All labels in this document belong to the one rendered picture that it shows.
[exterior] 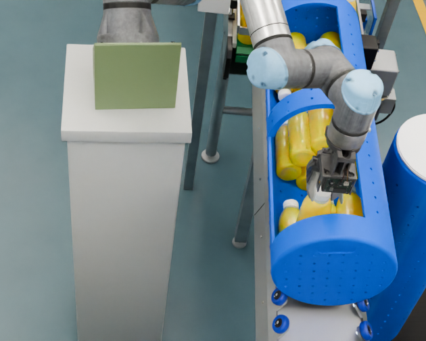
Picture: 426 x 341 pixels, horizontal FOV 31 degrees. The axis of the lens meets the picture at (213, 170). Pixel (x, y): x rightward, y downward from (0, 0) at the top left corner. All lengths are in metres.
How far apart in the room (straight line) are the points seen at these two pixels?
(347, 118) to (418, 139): 0.77
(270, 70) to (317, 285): 0.62
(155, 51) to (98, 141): 0.28
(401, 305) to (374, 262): 0.86
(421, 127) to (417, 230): 0.29
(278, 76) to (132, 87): 0.58
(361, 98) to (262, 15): 0.24
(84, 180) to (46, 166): 1.28
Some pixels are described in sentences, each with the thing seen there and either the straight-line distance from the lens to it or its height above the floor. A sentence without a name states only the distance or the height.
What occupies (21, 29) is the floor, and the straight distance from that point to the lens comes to 3.97.
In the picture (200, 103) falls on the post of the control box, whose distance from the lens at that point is 2.87.
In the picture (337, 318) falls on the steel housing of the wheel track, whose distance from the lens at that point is 1.91.
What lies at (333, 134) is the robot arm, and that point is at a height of 1.48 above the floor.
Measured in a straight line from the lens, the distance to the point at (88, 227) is 2.21.
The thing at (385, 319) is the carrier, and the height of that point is 0.34.
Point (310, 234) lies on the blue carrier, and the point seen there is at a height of 1.21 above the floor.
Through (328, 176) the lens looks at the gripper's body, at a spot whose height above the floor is 1.39.
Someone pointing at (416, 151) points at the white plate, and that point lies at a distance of 2.16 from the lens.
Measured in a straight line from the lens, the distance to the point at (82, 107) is 1.94.
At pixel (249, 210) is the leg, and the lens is 2.90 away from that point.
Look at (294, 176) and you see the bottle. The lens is 2.02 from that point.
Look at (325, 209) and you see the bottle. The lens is 1.71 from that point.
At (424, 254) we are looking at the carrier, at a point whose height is 0.73.
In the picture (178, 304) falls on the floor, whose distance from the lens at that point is 2.93.
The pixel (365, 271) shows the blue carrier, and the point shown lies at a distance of 1.77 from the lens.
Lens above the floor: 2.52
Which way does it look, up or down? 49 degrees down
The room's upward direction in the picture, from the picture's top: 10 degrees clockwise
